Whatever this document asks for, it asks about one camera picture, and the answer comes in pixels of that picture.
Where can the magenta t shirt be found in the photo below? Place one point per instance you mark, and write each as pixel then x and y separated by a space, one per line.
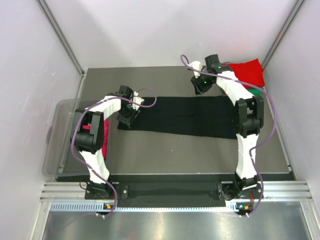
pixel 104 148

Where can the folded green t shirt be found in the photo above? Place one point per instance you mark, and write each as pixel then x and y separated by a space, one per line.
pixel 254 91

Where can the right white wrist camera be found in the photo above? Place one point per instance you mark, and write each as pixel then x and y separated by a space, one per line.
pixel 196 67

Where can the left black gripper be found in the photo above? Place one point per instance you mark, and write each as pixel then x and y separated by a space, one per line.
pixel 130 120

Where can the red t shirt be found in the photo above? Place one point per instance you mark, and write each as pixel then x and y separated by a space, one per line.
pixel 250 72

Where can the black t shirt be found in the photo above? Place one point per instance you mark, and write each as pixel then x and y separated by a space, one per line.
pixel 202 116

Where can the clear plastic bin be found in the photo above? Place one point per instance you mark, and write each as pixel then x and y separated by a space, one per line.
pixel 59 160

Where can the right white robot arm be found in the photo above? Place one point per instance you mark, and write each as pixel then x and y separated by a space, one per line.
pixel 247 121

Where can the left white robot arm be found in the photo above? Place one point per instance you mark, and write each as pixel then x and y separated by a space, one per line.
pixel 88 135

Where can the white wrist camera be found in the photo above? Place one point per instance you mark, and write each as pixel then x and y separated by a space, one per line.
pixel 196 67
pixel 137 101

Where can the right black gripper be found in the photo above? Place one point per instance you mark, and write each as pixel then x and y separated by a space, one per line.
pixel 199 88

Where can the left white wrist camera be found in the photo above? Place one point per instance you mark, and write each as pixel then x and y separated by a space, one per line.
pixel 137 101

